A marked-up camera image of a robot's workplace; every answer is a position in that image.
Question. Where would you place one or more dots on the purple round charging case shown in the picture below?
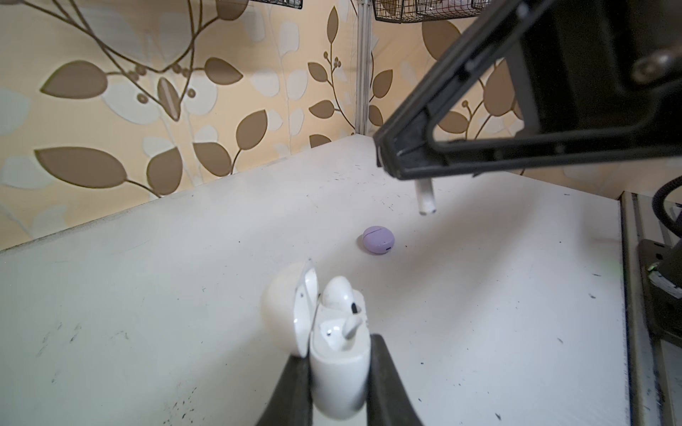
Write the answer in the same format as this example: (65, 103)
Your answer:
(378, 240)

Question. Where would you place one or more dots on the black wire basket right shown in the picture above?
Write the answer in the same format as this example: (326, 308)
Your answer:
(415, 11)

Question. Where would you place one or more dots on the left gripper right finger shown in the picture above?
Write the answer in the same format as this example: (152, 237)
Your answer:
(387, 402)

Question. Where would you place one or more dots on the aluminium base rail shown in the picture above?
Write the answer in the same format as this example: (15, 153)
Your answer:
(654, 353)

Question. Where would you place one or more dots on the white earbud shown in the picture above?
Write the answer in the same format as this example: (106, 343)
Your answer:
(338, 297)
(425, 197)

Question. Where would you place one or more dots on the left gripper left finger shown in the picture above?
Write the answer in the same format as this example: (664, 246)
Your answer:
(291, 403)

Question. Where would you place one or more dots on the white round charging case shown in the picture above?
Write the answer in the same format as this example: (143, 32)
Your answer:
(300, 325)

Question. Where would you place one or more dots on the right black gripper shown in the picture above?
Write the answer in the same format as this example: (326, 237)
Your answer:
(595, 82)

